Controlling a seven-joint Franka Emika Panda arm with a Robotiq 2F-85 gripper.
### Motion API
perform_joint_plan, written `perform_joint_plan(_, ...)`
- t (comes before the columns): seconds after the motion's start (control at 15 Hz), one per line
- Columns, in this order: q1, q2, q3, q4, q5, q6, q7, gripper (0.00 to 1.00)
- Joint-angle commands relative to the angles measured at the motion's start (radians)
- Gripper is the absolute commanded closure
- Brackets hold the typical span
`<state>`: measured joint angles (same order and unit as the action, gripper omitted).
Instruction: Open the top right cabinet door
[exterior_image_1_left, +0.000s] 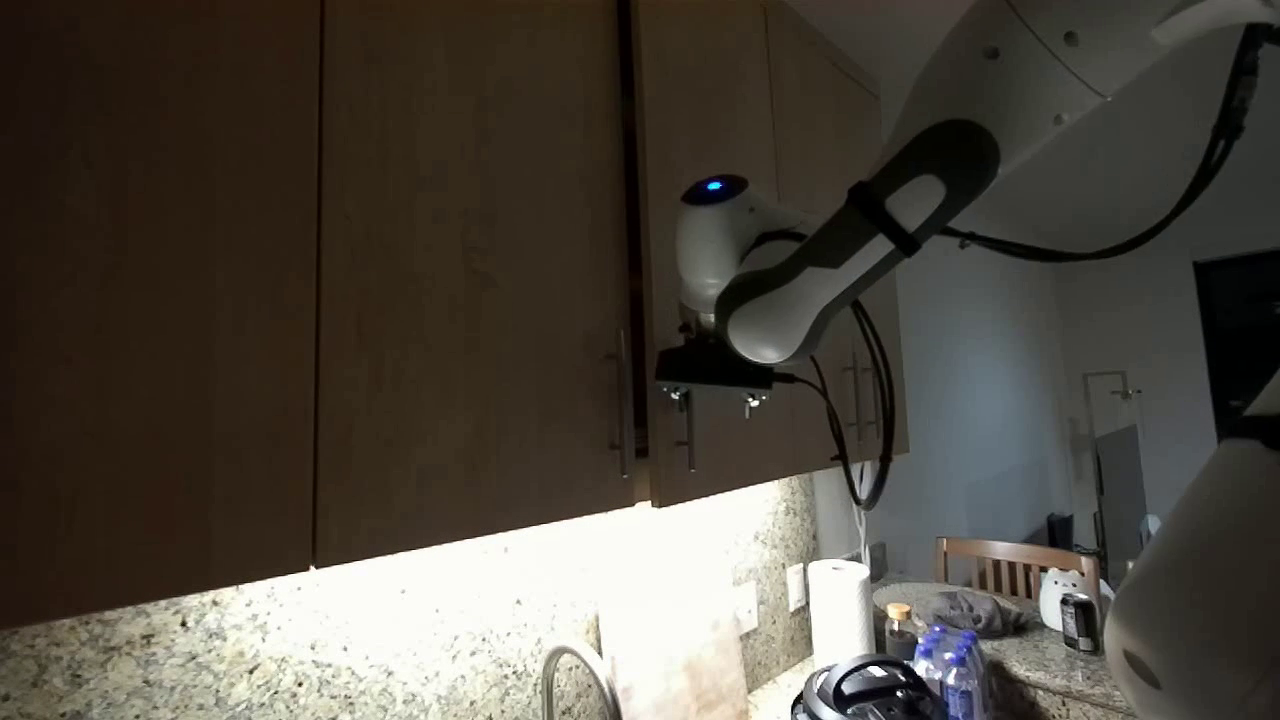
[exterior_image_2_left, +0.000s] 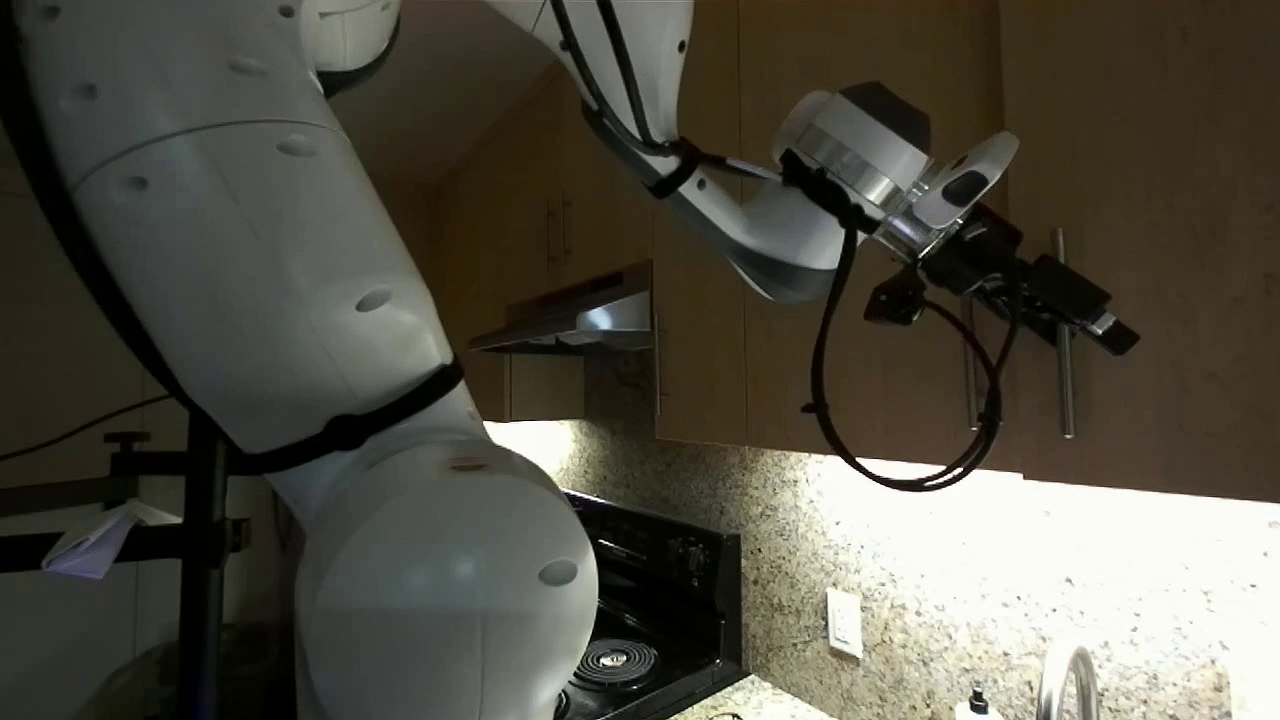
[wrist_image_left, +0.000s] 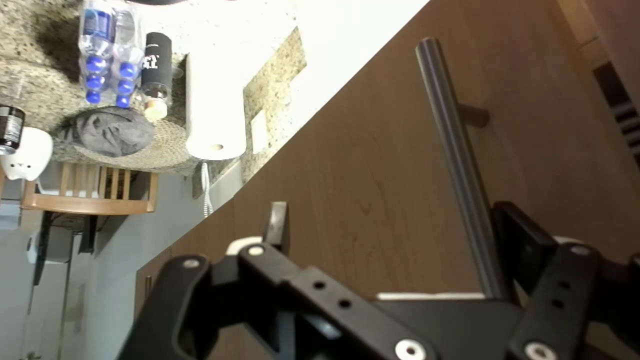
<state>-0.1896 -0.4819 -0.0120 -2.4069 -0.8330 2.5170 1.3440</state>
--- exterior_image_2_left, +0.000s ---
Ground metal bar door handle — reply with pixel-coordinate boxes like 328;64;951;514
958;312;984;437
1053;227;1083;444

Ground white paper piece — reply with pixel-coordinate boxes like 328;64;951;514
38;496;183;583

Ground small black arm strap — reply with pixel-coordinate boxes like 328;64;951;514
644;138;712;203

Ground black camera stand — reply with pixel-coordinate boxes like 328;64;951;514
0;396;255;720

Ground wooden upper cabinets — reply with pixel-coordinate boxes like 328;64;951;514
0;0;1024;496

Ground round stove burner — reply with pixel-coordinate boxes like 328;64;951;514
586;636;663;687

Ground thin black wire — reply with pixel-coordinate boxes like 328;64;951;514
0;388;175;466

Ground black stove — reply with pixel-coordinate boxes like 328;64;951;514
566;492;744;720

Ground wooden cabinet door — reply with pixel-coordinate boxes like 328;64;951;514
442;106;570;349
647;157;754;454
738;0;1033;474
997;0;1280;502
555;77;657;291

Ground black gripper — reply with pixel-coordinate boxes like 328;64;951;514
930;202;1146;360

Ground stainless steel range hood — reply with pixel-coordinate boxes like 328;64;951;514
467;259;657;360

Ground chrome arched faucet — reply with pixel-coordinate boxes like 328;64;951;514
1033;636;1104;720

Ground white wall outlet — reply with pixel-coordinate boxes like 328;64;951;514
826;583;870;663

